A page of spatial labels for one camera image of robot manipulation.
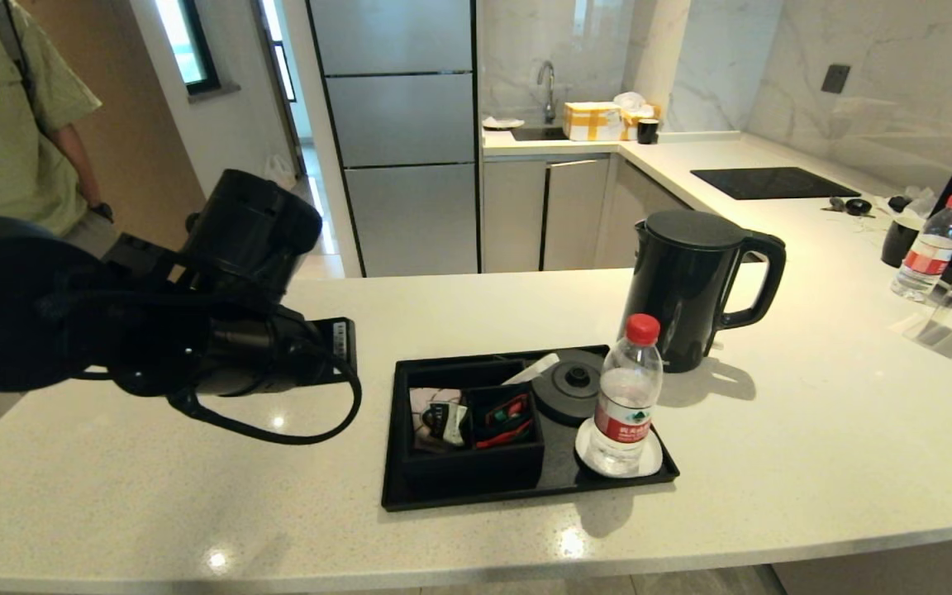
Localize white tea bag packet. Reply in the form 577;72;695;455
410;387;471;454

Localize clear water bottle red cap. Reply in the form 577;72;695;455
891;194;952;302
588;313;664;478

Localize black electric kettle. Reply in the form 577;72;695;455
618;209;788;374

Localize dark green and red box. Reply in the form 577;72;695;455
476;387;536;431

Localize black round kettle base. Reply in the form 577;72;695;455
531;349;609;428

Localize black mug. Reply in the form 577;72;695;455
882;217;924;269

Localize black divided organizer box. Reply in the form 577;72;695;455
400;358;546;497

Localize red orange packet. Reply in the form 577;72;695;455
476;417;536;450

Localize white paper stick packet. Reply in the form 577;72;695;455
501;353;561;388

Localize grey cabinet door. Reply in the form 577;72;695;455
544;159;613;272
483;161;547;274

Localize silver refrigerator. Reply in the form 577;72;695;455
307;0;481;278

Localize brown wooden door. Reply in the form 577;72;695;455
17;0;208;253

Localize black serving tray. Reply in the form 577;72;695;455
381;345;681;512

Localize dark framed window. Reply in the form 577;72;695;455
154;0;222;98

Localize grey corner cabinet front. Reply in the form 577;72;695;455
596;159;692;269

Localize chrome sink faucet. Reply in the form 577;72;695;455
536;61;558;125

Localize person in green shirt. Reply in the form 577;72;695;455
0;0;119;259

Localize white round coaster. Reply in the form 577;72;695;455
574;417;664;480

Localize yellow white cardboard box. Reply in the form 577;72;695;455
563;102;626;142

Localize black induction cooktop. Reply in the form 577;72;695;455
691;167;862;201

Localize clear plastic wrap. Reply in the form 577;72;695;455
874;188;937;224

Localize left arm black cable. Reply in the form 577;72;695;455
166;351;363;447

